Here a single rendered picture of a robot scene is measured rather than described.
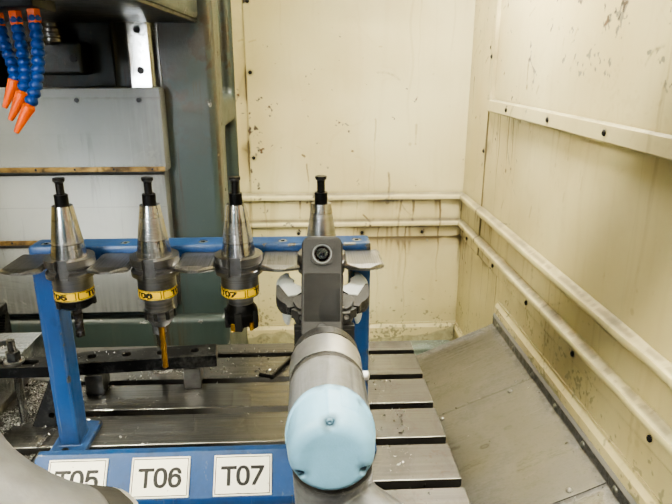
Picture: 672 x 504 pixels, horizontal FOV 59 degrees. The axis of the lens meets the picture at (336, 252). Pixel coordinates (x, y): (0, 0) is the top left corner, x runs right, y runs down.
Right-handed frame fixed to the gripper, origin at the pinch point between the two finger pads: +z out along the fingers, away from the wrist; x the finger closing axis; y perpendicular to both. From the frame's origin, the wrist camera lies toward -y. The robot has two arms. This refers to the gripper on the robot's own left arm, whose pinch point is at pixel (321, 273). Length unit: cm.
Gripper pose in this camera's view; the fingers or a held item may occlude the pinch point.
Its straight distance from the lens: 81.1
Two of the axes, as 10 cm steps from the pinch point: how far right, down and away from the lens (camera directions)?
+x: 10.0, -0.1, 0.4
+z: -0.5, -3.4, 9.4
